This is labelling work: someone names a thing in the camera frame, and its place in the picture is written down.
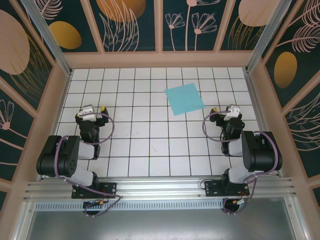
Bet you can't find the aluminium side rail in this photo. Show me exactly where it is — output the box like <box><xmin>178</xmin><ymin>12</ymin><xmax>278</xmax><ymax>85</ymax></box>
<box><xmin>243</xmin><ymin>69</ymin><xmax>283</xmax><ymax>179</ymax></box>

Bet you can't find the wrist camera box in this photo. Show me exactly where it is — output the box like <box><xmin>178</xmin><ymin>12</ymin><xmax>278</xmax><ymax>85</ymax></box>
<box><xmin>79</xmin><ymin>105</ymin><xmax>98</xmax><ymax>123</ymax></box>
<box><xmin>223</xmin><ymin>104</ymin><xmax>241</xmax><ymax>122</ymax></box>

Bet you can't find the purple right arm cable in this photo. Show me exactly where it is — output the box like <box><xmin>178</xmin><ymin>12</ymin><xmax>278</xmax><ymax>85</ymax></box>
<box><xmin>202</xmin><ymin>111</ymin><xmax>280</xmax><ymax>216</ymax></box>

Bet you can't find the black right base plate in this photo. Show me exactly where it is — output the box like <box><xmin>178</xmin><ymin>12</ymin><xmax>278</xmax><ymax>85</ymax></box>
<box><xmin>204</xmin><ymin>180</ymin><xmax>251</xmax><ymax>198</ymax></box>

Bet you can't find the aluminium mounting rail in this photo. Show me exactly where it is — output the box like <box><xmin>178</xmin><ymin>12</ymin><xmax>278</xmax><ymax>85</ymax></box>
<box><xmin>23</xmin><ymin>176</ymin><xmax>300</xmax><ymax>201</ymax></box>

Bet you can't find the light blue cloth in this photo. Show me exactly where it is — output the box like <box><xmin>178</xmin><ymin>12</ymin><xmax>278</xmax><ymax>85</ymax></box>
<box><xmin>164</xmin><ymin>82</ymin><xmax>206</xmax><ymax>117</ymax></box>

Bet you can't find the grey slotted cable duct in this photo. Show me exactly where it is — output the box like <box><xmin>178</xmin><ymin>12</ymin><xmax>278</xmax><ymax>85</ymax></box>
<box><xmin>34</xmin><ymin>201</ymin><xmax>226</xmax><ymax>212</ymax></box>

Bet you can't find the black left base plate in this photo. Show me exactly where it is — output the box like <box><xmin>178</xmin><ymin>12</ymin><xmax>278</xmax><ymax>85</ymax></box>
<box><xmin>71</xmin><ymin>181</ymin><xmax>118</xmax><ymax>200</ymax></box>

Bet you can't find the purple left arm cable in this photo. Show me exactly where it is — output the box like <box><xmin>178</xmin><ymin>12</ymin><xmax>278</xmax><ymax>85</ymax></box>
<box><xmin>53</xmin><ymin>111</ymin><xmax>123</xmax><ymax>218</ymax></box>

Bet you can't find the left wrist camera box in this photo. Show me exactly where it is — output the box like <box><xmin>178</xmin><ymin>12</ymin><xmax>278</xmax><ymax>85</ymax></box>
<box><xmin>79</xmin><ymin>105</ymin><xmax>98</xmax><ymax>123</ymax></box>

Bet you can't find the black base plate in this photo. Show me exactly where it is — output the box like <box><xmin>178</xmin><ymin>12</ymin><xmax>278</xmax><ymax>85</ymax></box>
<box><xmin>71</xmin><ymin>181</ymin><xmax>118</xmax><ymax>200</ymax></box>
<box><xmin>204</xmin><ymin>180</ymin><xmax>251</xmax><ymax>198</ymax></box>

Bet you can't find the aluminium corner post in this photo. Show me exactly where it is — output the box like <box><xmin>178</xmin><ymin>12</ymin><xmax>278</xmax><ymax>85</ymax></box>
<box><xmin>244</xmin><ymin>0</ymin><xmax>294</xmax><ymax>74</ymax></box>
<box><xmin>19</xmin><ymin>0</ymin><xmax>74</xmax><ymax>77</ymax></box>

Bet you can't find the grey metal sheet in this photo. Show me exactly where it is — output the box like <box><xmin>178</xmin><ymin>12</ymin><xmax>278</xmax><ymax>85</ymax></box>
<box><xmin>14</xmin><ymin>197</ymin><xmax>310</xmax><ymax>240</ymax></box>

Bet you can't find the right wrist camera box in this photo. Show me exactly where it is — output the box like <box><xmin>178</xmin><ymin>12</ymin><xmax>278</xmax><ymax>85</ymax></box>
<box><xmin>223</xmin><ymin>104</ymin><xmax>241</xmax><ymax>122</ymax></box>

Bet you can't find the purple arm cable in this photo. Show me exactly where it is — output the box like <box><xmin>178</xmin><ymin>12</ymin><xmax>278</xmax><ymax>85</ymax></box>
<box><xmin>53</xmin><ymin>111</ymin><xmax>123</xmax><ymax>218</ymax></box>
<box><xmin>202</xmin><ymin>111</ymin><xmax>280</xmax><ymax>216</ymax></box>

